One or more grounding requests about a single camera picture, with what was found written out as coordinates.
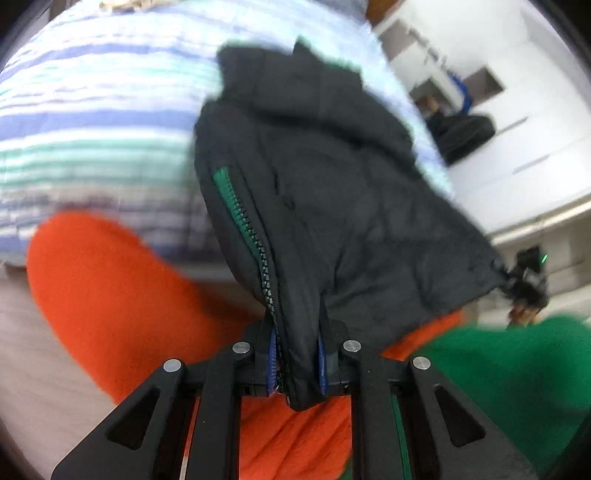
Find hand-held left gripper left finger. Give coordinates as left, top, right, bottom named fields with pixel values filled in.
left=51, top=318, right=282, bottom=480

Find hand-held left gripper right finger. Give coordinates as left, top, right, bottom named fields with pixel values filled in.
left=316, top=305, right=541, bottom=480

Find black puffer jacket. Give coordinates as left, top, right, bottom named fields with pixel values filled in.
left=193, top=39, right=509, bottom=412

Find green garment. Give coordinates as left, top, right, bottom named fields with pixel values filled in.
left=390, top=315, right=591, bottom=480

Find person's orange pants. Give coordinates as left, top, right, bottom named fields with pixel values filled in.
left=26, top=211, right=466, bottom=480

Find blue cloth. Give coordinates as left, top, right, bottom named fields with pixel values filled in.
left=449, top=75, right=472, bottom=114

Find white desk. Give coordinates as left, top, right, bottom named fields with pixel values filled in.
left=373, top=0, right=504, bottom=109

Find striped bed cover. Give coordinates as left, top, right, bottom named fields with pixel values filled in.
left=0, top=0, right=456, bottom=269

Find beige garment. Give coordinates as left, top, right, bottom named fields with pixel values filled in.
left=99, top=0, right=178, bottom=13

